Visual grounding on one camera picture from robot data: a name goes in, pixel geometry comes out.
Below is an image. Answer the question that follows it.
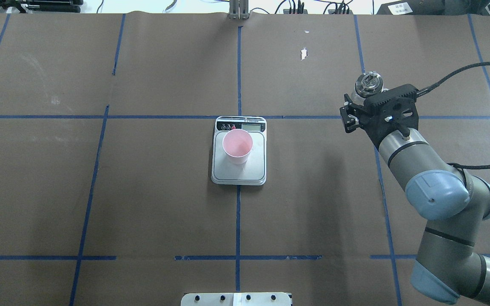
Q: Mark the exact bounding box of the black box with white label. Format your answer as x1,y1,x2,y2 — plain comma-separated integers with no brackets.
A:
375,0,445,15

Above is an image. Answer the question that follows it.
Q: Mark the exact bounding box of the aluminium frame post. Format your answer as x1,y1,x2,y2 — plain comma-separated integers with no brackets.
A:
228,0,250,20

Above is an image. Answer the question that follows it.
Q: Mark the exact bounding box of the silver digital kitchen scale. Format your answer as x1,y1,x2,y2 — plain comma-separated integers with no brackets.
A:
211,116,267,186

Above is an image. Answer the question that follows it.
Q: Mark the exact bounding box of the clear glass sauce bottle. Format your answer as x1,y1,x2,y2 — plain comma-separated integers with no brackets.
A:
350,71,389,105

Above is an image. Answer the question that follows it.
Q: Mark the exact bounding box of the pink plastic cup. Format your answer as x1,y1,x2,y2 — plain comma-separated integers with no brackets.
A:
223,129,254,164

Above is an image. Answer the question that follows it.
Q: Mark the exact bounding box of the brown paper table cover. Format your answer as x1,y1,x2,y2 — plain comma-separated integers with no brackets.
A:
0,11,490,306

